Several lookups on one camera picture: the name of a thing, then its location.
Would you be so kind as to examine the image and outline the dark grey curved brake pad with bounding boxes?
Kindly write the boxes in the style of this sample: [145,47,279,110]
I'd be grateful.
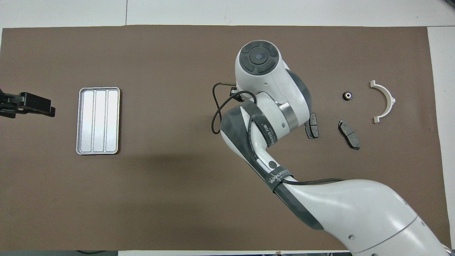
[338,120,360,150]

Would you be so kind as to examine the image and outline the silver metal tray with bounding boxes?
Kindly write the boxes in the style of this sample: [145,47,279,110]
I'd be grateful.
[76,87,121,155]

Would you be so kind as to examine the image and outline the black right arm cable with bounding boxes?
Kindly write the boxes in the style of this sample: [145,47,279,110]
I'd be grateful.
[212,82,344,186]

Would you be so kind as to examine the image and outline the white curved plastic bracket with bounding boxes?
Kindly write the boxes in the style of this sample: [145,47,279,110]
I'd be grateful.
[370,80,396,124]

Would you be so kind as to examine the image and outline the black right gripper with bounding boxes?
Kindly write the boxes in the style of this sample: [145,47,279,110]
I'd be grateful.
[229,87,249,103]

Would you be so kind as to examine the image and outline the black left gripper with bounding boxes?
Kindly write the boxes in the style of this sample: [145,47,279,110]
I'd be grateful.
[0,89,57,119]

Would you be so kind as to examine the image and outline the dark grey rectangular brake pad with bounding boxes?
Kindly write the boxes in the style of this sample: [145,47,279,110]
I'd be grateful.
[305,113,319,139]

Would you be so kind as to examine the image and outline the brown table mat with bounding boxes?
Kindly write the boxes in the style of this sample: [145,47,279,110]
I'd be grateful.
[0,25,432,251]

